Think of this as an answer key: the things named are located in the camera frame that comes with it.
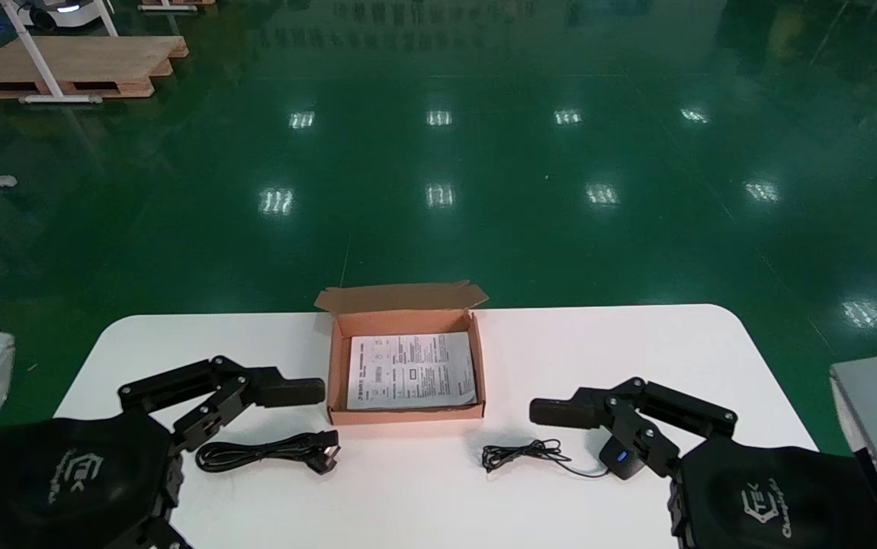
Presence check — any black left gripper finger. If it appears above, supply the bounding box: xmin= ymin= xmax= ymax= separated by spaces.
xmin=130 ymin=518 xmax=191 ymax=549
xmin=118 ymin=356 xmax=326 ymax=451

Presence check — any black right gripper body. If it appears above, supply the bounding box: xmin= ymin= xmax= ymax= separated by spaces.
xmin=671 ymin=435 xmax=877 ymax=549

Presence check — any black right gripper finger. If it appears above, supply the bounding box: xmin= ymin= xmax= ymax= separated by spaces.
xmin=528 ymin=377 xmax=738 ymax=480

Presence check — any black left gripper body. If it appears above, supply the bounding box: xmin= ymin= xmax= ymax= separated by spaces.
xmin=0 ymin=416 xmax=182 ymax=549

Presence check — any black power cable with plug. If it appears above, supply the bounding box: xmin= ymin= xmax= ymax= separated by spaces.
xmin=194 ymin=429 xmax=342 ymax=475

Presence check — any black wired computer mouse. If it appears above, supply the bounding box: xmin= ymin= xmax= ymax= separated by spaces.
xmin=482 ymin=438 xmax=645 ymax=481

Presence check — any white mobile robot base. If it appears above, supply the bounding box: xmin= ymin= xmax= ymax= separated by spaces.
xmin=15 ymin=0 xmax=115 ymax=31

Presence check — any brown cardboard storage box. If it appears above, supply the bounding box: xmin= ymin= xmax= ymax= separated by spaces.
xmin=314 ymin=281 xmax=490 ymax=425

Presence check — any white printed instruction sheet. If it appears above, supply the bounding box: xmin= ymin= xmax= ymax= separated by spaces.
xmin=347 ymin=332 xmax=479 ymax=411

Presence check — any large wooden pallet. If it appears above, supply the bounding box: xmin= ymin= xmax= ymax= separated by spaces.
xmin=0 ymin=34 xmax=189 ymax=101

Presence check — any white metal table frame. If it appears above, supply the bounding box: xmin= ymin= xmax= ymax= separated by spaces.
xmin=0 ymin=0 xmax=119 ymax=104

